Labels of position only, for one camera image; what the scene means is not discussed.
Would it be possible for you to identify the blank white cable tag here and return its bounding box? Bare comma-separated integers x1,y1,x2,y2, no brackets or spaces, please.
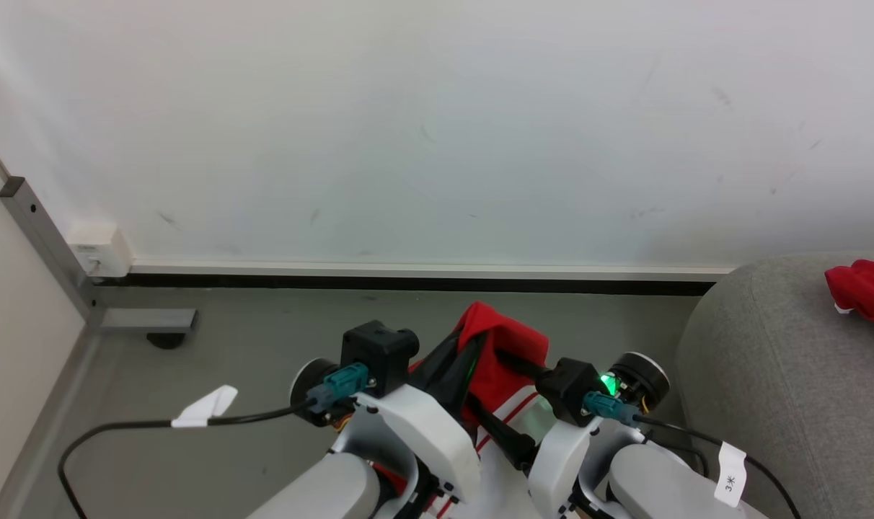
172,385,239,429

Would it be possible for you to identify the grey fabric sofa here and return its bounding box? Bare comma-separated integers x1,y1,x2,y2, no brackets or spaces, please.
674,251,874,519

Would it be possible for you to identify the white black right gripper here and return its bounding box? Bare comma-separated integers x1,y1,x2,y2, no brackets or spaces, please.
472,350,622,470

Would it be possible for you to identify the white wall socket box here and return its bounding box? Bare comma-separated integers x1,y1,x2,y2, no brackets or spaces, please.
67,222,133,280

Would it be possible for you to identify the black cable with teal plug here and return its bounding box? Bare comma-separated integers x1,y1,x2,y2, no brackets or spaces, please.
57,363,371,519
583,391,804,519

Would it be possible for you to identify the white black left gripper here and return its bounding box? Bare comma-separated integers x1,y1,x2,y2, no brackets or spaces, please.
341,321,478,404

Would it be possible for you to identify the white cable tag with print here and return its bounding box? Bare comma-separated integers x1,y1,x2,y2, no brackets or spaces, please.
714,441,748,507

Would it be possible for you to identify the white baseboard strip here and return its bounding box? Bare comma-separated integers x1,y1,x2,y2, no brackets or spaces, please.
129,259,737,283

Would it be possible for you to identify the plain red garment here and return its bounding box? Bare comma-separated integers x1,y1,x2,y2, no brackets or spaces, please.
824,259,874,379

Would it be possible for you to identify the cream partition panel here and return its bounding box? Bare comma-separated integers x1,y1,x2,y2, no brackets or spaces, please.
0,126,88,505

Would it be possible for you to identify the red garment with white stripes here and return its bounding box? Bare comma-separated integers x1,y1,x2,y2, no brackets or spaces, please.
368,301,557,519

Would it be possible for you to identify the aluminium frame foot bar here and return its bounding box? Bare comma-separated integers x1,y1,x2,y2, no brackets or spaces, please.
100,309,198,334

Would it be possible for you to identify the aluminium frame post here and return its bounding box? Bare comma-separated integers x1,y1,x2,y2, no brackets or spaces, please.
0,175,107,329

